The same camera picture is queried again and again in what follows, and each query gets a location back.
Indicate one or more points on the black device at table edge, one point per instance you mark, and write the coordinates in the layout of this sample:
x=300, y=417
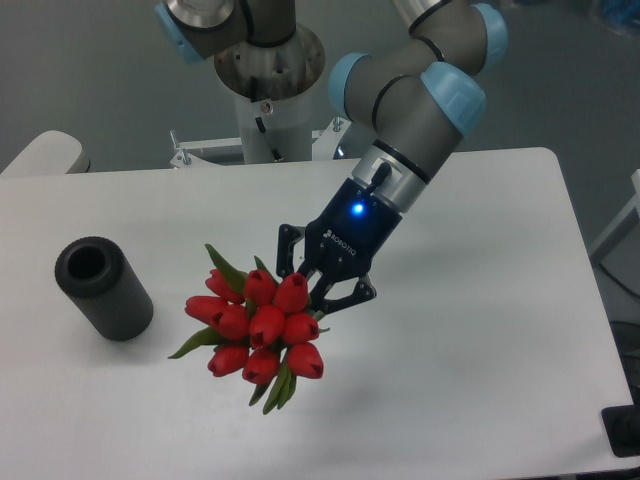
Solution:
x=622, y=429

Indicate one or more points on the white chair seat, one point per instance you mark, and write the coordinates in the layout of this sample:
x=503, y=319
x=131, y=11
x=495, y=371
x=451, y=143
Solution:
x=51, y=153

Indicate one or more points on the dark grey cylindrical vase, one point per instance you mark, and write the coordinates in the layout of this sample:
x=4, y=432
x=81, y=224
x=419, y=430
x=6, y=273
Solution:
x=95, y=275

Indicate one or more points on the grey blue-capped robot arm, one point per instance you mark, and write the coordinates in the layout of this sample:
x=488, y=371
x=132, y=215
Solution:
x=421, y=101

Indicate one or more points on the red tulip bouquet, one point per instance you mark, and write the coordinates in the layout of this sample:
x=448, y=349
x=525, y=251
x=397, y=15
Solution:
x=259, y=327

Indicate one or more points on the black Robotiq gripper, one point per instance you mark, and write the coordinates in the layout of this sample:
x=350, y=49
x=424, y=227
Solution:
x=340, y=244

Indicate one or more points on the white metal base frame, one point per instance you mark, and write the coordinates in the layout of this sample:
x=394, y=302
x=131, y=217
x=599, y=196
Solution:
x=324, y=145

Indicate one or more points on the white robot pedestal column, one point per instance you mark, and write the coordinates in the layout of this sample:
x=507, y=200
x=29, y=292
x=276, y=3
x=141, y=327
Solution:
x=272, y=87

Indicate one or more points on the white furniture at right edge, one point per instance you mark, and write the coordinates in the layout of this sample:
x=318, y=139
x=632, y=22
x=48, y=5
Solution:
x=618, y=228

